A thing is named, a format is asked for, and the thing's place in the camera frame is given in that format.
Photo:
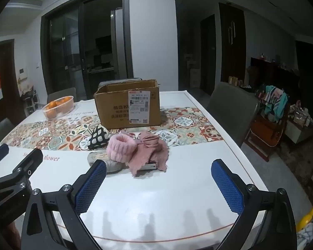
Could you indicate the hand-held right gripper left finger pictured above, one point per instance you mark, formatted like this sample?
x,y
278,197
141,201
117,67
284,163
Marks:
x,y
91,185

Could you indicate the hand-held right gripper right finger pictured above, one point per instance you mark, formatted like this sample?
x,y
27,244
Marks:
x,y
227,190

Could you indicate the cardboard box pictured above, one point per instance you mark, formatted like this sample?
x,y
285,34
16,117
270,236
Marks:
x,y
114,109

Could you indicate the grey sock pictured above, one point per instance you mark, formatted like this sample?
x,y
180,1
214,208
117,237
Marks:
x,y
112,165

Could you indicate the patterned tablecloth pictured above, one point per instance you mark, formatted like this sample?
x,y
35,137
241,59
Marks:
x,y
198,166

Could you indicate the pink fluffy headband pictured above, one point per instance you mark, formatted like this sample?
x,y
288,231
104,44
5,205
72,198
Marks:
x,y
118,148

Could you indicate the black white patterned cloth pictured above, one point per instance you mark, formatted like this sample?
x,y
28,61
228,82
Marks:
x,y
97,136

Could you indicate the white shoe rack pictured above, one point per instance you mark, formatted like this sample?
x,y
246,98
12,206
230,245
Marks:
x,y
30,100

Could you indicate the white fruit basket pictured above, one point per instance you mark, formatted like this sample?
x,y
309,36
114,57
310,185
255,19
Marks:
x,y
58,112

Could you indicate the pink knit cloth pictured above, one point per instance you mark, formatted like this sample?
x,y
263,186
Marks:
x,y
146,151

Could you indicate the pile of oranges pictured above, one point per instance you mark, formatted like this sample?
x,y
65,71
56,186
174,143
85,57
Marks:
x,y
54,105

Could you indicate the wooden high chair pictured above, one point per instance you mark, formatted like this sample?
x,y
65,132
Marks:
x,y
266,132

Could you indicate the white intercom panel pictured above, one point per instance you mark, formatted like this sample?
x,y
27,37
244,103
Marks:
x,y
22,74

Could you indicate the yellow toy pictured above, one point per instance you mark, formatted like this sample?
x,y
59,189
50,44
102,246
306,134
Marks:
x,y
309,216

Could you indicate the blue white cloth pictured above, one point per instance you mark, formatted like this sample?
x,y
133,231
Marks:
x,y
309,235

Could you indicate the white box with bags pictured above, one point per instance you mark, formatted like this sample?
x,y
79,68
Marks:
x,y
300,122

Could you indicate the pile of colourful clothes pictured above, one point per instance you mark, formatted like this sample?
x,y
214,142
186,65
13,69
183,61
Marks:
x,y
275,101

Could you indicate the yellow packets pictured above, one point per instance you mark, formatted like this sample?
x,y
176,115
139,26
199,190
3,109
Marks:
x,y
236,80

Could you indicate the dark sideboard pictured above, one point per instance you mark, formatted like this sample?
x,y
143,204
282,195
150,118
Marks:
x,y
274,75

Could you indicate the sliding glass door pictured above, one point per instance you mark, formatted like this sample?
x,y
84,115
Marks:
x,y
67,44

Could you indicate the dark interior door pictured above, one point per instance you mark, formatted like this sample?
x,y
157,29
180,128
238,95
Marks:
x,y
208,57

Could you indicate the dark tall cabinet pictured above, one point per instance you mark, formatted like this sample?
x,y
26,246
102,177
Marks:
x,y
232,52

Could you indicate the dark curtain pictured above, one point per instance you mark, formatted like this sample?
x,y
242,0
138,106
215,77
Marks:
x,y
310,78

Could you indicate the silver refrigerator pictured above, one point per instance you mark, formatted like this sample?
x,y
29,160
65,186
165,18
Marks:
x,y
117,44

